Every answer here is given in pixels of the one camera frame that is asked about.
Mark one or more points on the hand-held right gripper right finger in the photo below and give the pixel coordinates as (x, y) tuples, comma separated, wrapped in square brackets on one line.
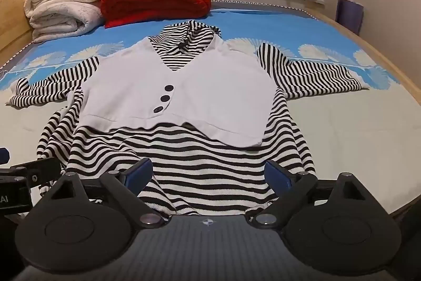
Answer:
[(278, 177)]

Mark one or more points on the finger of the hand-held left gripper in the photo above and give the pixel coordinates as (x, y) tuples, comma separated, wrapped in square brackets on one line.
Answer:
[(42, 170), (4, 156)]

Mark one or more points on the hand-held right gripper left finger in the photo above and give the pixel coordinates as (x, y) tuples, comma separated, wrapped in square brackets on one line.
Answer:
[(139, 175)]

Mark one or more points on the black white striped top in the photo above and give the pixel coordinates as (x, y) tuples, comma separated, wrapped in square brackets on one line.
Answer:
[(204, 93)]

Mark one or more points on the blue printed bed sheet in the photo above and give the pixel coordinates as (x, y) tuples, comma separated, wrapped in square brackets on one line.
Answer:
[(335, 136)]

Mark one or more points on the cream fluffy folded blanket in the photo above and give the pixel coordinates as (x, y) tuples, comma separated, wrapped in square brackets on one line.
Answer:
[(62, 21)]

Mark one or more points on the purple board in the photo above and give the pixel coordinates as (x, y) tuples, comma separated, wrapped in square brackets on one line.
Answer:
[(349, 16)]

